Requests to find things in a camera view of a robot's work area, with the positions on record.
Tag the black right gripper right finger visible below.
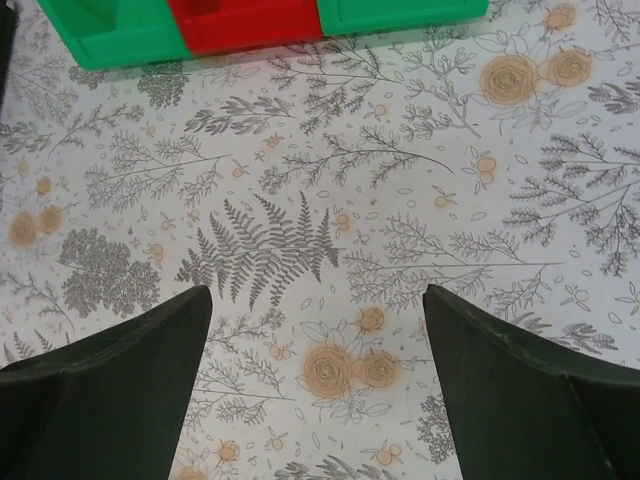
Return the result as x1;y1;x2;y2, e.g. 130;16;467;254
423;285;639;480

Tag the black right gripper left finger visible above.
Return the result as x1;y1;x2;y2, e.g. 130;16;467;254
1;286;212;480

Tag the floral patterned table mat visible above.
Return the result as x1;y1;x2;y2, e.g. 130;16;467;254
1;1;639;479

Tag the left green plastic bin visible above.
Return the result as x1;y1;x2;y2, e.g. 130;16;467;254
38;0;192;70

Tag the green plastic bin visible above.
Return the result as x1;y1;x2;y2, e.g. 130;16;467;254
38;0;192;70
317;0;489;36

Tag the red plastic bin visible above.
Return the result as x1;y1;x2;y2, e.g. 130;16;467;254
168;0;323;55

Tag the right green plastic bin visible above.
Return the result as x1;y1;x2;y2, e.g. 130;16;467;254
317;0;489;36

